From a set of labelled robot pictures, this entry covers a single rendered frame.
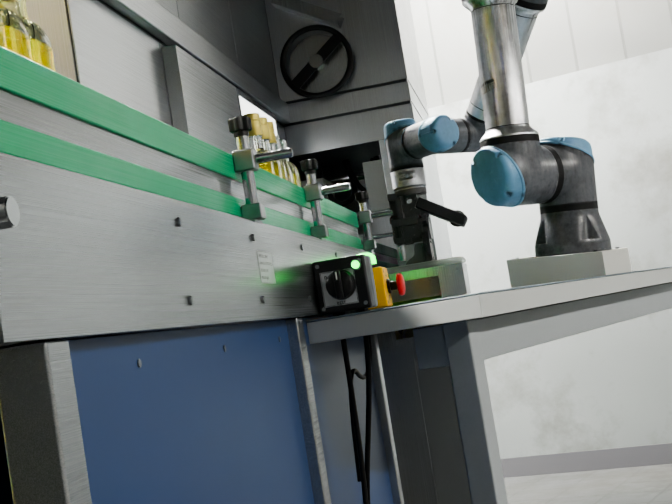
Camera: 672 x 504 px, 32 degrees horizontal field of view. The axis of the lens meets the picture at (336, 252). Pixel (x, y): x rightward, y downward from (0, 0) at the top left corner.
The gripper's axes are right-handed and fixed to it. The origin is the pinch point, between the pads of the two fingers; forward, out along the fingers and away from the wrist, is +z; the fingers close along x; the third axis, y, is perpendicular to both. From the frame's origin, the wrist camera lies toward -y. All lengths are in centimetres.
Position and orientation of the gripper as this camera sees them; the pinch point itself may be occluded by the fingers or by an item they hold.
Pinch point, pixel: (434, 278)
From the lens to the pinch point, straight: 257.9
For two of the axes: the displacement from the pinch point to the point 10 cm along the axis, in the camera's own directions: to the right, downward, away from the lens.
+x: -1.4, -0.4, -9.9
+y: -9.8, 1.7, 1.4
